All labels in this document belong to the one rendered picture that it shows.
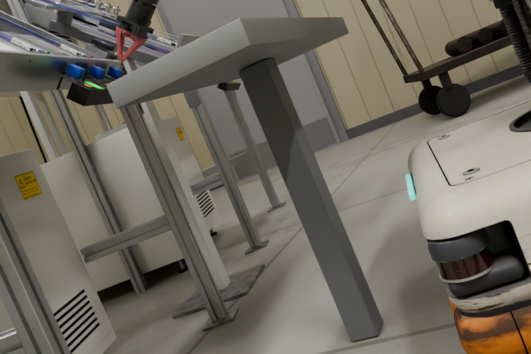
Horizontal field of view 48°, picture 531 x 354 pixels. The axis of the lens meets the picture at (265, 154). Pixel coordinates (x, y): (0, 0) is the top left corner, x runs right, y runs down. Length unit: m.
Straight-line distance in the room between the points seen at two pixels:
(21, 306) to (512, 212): 0.67
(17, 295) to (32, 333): 0.06
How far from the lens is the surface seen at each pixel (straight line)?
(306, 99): 4.91
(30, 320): 0.94
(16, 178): 1.59
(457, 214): 0.80
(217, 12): 5.14
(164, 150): 1.87
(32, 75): 1.20
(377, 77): 4.81
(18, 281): 0.93
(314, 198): 1.12
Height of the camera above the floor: 0.47
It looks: 4 degrees down
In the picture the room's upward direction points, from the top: 23 degrees counter-clockwise
